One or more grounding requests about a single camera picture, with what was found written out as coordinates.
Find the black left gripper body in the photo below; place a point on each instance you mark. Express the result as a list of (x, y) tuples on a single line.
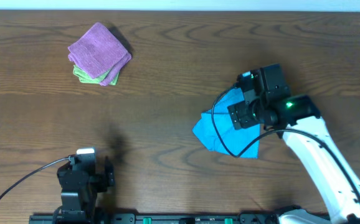
[(108, 173)]

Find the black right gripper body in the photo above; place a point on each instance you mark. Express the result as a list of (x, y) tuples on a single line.
[(248, 113)]

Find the blue microfiber cloth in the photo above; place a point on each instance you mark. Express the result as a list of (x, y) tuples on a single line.
[(216, 131)]

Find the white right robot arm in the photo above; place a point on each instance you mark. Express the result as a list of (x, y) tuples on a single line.
[(304, 131)]

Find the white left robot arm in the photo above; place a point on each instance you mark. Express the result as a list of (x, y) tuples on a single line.
[(79, 206)]

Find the green folded cloth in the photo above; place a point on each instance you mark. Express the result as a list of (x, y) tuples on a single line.
[(85, 76)]

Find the purple folded cloth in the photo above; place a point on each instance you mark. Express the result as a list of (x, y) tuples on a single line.
[(99, 54)]

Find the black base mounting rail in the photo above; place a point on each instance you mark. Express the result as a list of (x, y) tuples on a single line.
[(130, 218)]

